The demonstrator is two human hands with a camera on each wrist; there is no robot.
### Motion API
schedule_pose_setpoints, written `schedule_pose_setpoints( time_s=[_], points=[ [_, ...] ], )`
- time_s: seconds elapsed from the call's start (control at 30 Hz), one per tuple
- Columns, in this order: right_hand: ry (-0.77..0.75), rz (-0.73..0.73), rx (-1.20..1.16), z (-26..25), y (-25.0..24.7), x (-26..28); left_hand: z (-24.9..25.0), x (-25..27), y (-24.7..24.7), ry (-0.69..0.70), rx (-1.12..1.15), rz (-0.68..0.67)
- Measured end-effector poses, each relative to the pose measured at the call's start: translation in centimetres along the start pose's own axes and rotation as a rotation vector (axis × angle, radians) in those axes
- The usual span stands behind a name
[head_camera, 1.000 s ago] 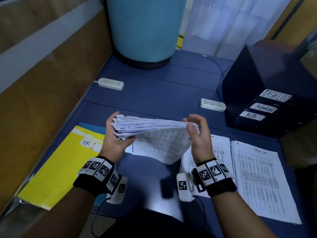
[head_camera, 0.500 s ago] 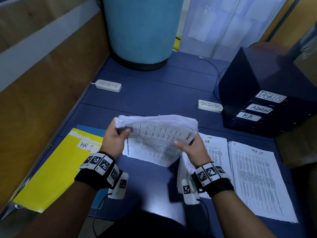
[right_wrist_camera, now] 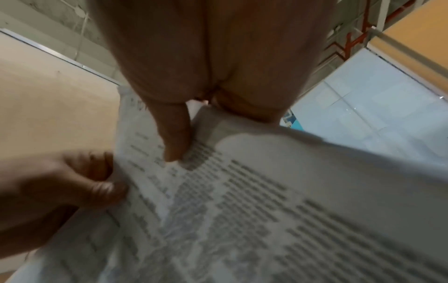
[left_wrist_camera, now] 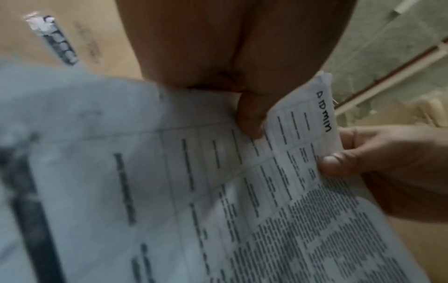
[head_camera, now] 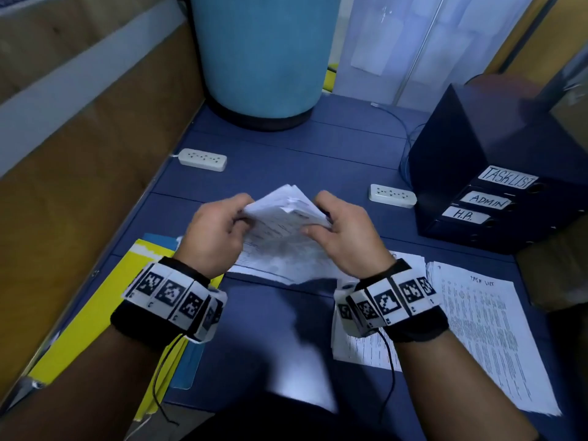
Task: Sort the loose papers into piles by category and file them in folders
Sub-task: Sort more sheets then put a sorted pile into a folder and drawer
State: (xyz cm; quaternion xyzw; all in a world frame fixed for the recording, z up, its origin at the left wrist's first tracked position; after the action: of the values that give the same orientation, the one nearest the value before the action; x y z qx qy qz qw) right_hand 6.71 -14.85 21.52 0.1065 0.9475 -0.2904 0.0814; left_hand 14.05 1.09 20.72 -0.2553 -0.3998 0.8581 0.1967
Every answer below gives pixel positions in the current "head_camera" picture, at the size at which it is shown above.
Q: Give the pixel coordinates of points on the person's left hand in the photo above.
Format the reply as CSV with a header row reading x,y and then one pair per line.
x,y
213,236

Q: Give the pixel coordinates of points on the person's right hand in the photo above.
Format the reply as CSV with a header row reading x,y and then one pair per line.
x,y
354,239

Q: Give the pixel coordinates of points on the neat stack of printed papers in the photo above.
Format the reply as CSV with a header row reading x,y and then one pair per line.
x,y
271,206
487,335
354,349

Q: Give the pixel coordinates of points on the yellow folder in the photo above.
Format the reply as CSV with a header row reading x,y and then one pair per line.
x,y
83,317

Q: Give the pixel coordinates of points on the person's left forearm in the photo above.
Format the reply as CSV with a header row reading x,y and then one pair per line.
x,y
64,399

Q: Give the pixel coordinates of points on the person's dark trousers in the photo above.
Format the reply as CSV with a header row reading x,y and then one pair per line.
x,y
294,422

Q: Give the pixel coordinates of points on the white power strip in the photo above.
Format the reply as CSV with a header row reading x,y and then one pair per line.
x,y
202,160
393,195

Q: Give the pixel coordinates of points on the black marker wristband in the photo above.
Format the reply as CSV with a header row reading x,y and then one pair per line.
x,y
395,303
165,298

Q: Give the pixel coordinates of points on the yellow plastic item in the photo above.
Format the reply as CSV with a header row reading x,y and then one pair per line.
x,y
329,80

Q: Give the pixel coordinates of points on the teal cylindrical barrel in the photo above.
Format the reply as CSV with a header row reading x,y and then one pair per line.
x,y
266,50

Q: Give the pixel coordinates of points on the brown cardboard box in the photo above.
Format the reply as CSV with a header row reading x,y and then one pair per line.
x,y
560,271

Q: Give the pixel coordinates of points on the white partition panel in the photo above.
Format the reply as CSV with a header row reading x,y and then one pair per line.
x,y
423,41

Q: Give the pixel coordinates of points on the brown round seat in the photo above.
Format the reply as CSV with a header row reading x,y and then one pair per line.
x,y
501,84

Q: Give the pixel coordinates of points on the grey plastic sheet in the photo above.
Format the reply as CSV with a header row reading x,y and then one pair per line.
x,y
18,392

